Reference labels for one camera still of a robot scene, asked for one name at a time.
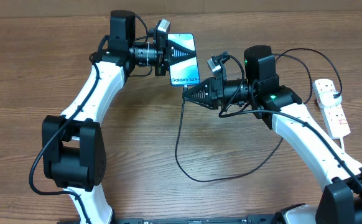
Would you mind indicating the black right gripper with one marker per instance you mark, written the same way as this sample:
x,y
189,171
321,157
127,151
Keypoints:
x,y
213,87

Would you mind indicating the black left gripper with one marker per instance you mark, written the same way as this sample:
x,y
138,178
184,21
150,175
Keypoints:
x,y
167,49

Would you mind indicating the blue Galaxy smartphone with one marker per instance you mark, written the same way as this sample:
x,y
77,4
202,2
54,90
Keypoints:
x,y
183,63

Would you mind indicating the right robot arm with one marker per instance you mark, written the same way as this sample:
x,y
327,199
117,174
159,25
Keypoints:
x,y
282,110

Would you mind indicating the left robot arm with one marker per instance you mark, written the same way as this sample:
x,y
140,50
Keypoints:
x,y
73,153

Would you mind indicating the white charger plug adapter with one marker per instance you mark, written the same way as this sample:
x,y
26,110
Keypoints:
x,y
329,98

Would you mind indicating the white power strip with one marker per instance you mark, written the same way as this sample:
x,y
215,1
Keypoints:
x,y
334,116

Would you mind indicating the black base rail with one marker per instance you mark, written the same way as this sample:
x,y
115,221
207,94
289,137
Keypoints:
x,y
193,221

